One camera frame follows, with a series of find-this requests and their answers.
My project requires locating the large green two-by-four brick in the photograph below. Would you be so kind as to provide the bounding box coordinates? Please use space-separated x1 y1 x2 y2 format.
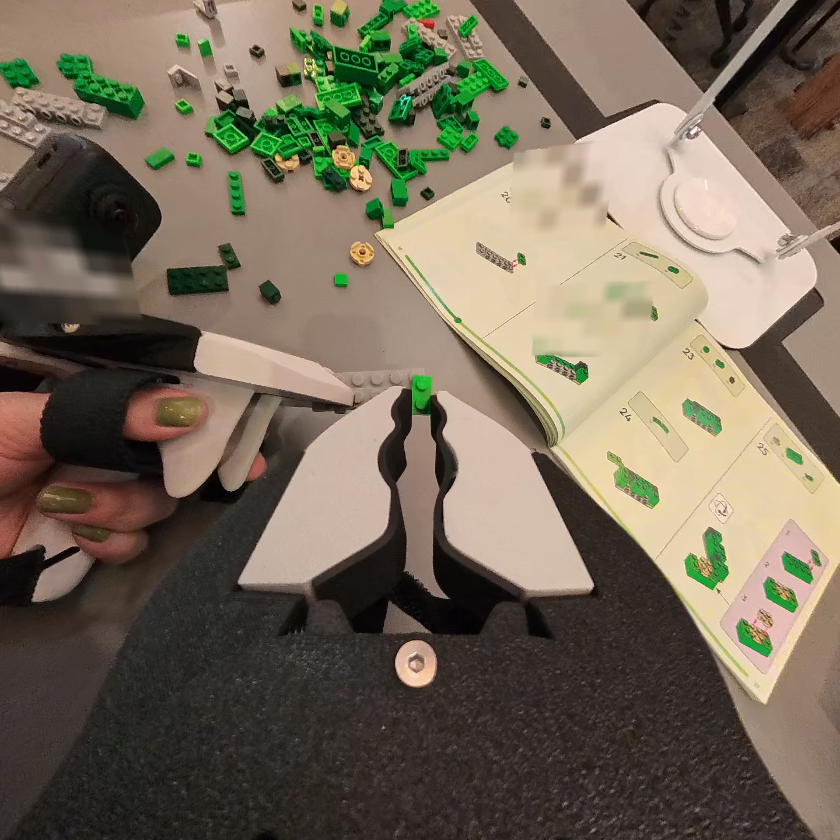
71 71 146 121

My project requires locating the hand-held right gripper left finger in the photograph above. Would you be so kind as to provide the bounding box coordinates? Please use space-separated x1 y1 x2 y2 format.
236 386 411 634

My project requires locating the brick instruction booklet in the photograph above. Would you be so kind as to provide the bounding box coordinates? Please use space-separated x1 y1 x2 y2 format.
375 161 840 706

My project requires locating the grey long brick plate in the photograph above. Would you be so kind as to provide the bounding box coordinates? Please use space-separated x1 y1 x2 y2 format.
12 87 107 130
0 98 52 149
333 369 426 399

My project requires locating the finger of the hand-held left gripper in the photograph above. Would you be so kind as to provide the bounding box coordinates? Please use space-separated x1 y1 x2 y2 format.
193 330 358 413

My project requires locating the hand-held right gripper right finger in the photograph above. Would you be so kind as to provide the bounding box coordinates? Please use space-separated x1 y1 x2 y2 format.
430 389 595 635

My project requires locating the grey desk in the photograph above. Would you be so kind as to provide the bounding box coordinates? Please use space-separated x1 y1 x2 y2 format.
0 0 840 840

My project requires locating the white base clear stand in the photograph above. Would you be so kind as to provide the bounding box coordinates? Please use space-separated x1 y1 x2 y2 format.
577 52 840 350

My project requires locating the person's left hand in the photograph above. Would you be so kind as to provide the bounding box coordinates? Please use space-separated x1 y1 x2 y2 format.
0 384 269 567

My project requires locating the pile of green toy bricks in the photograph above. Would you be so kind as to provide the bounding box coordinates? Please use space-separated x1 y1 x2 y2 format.
203 0 552 231

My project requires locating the dark green flat plate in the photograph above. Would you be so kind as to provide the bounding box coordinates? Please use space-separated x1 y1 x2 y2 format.
167 265 231 295

